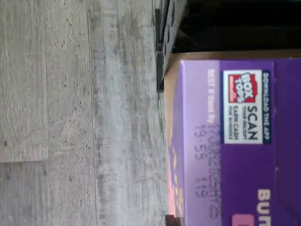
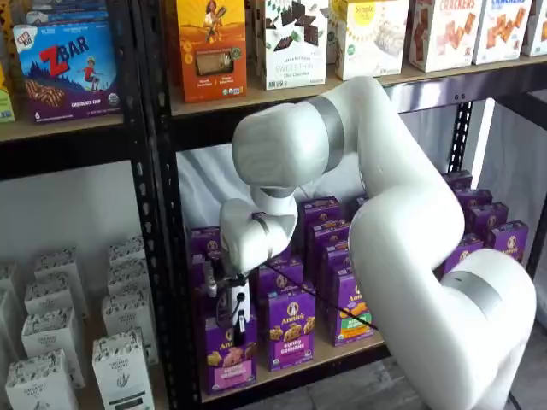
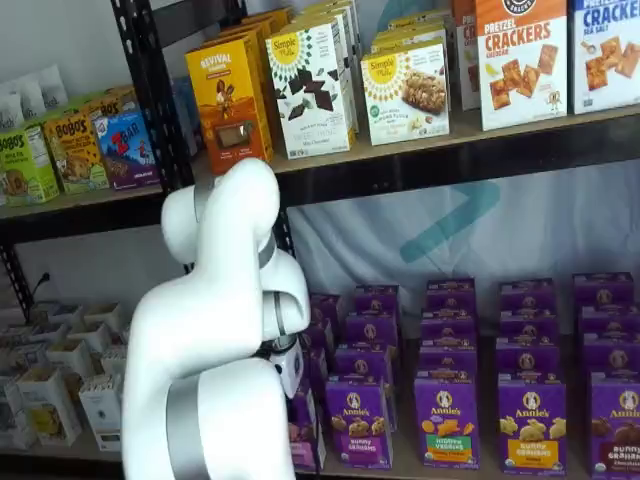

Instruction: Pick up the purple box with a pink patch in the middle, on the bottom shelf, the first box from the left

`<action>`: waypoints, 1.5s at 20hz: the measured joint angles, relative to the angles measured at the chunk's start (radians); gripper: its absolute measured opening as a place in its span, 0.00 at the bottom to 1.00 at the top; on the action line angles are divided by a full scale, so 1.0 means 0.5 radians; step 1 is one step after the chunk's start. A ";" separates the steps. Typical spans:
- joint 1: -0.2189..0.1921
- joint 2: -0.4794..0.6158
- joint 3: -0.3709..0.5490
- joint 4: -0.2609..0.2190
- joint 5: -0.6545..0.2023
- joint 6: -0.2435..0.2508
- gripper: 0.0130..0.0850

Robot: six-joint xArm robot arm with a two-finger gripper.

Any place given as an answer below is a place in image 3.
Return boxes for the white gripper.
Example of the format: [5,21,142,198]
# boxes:
[271,341,305,402]

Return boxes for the white box dark emblem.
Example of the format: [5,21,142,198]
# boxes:
[78,373,125,454]

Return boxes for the purple Annie's box pink patch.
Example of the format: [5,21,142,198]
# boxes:
[286,378,322,475]

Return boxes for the purple Annie's box brown patch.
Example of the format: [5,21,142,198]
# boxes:
[588,371,640,480]

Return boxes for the orange pretzel crackers cheddar box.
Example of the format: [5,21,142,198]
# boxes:
[451,0,483,112]
[474,0,570,133]

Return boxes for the white paper bag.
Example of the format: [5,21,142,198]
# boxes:
[13,79,47,122]
[38,64,69,112]
[0,93,25,130]

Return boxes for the white box yellow picture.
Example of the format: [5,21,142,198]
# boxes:
[16,366,84,447]

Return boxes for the black metal shelf rack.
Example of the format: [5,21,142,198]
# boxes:
[110,0,640,262]

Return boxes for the Simple Mills bar box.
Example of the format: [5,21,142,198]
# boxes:
[360,41,452,147]
[369,13,450,52]

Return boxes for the yellow Bobo's box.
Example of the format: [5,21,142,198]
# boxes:
[81,86,137,119]
[42,111,111,197]

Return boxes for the black neighbour shelf rack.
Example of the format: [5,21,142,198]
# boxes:
[0,191,170,327]

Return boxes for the green Bobo's box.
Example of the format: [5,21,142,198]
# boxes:
[0,123,61,208]

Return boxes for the Simple Mills chocolate thins box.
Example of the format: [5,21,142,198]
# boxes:
[264,21,352,162]
[292,0,362,142]

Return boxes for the white banner teal logo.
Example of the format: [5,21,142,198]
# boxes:
[287,163,640,342]

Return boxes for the wooden shelf board under Bobo's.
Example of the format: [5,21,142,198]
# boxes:
[0,181,167,222]

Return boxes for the purple Annie's box orange patch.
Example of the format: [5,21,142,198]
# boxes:
[497,381,570,475]

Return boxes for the blue pretzel crackers sea salt box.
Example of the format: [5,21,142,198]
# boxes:
[571,0,640,116]

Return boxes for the wooden shelf board under crackers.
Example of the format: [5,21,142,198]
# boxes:
[191,101,640,177]

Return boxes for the purple Annie's snack box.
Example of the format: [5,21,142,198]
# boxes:
[299,346,330,396]
[309,291,348,327]
[495,338,561,386]
[420,308,477,349]
[344,311,400,349]
[498,278,556,314]
[299,318,336,351]
[333,343,395,384]
[571,271,635,309]
[581,341,640,376]
[425,278,477,314]
[496,308,557,344]
[417,344,480,381]
[578,303,637,346]
[353,284,400,315]

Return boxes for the blue Z Bar box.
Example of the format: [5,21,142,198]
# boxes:
[94,109,162,192]

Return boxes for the purple Annie's box green patch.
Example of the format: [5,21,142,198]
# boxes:
[413,376,484,472]

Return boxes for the yellow Revival snack box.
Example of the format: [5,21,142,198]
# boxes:
[213,6,295,51]
[184,35,275,176]

